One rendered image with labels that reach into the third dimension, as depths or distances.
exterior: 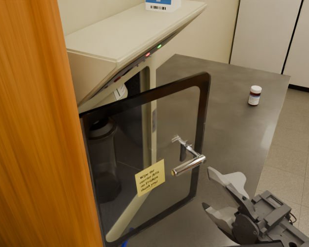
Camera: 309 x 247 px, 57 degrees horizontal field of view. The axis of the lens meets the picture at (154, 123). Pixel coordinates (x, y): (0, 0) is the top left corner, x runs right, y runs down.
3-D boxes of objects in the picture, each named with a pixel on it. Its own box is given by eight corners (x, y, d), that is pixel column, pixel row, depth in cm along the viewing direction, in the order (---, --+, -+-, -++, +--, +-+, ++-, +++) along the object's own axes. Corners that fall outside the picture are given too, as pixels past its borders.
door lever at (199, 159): (161, 166, 65) (161, 158, 63) (192, 150, 69) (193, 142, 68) (175, 181, 61) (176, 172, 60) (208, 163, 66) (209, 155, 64)
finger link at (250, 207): (224, 188, 54) (253, 229, 51) (217, 192, 53) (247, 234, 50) (236, 179, 50) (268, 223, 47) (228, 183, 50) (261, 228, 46)
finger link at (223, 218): (220, 205, 64) (253, 220, 57) (200, 217, 62) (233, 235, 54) (218, 192, 64) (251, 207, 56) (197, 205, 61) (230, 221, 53)
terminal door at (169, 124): (98, 255, 68) (68, 116, 45) (193, 196, 83) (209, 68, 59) (99, 258, 68) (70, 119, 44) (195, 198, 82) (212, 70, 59)
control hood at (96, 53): (57, 109, 43) (42, 44, 37) (156, 42, 66) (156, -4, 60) (121, 130, 39) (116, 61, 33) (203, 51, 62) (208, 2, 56)
